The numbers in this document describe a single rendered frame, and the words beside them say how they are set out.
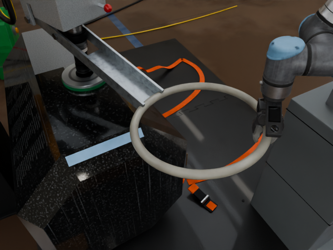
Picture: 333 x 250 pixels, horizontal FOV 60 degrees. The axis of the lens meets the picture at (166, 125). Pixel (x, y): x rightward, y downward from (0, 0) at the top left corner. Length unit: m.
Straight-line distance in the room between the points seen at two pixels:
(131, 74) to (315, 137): 0.79
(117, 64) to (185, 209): 0.99
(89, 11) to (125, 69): 0.26
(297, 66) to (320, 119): 0.42
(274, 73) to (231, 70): 2.07
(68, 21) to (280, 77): 0.76
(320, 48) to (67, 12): 0.84
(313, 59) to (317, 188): 0.69
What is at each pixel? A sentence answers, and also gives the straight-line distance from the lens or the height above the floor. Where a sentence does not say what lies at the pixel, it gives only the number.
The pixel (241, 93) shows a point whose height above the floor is 0.92.
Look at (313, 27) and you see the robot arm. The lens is 1.01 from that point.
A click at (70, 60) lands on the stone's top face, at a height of 0.80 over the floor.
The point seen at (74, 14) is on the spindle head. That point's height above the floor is 1.16.
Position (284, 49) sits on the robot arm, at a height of 1.21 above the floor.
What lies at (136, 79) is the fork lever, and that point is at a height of 0.91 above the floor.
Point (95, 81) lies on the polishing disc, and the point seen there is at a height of 0.83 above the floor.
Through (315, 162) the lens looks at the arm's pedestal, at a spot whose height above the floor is 0.66.
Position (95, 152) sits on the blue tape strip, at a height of 0.78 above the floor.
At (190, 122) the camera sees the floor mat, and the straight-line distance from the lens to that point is 2.30.
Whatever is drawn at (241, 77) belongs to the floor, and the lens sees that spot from 2.87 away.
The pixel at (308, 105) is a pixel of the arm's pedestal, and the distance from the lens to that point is 1.30.
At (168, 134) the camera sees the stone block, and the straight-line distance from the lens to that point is 1.29.
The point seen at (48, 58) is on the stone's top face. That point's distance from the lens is 1.65.
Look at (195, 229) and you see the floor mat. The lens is 1.78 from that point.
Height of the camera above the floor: 1.61
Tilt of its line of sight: 45 degrees down
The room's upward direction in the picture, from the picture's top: straight up
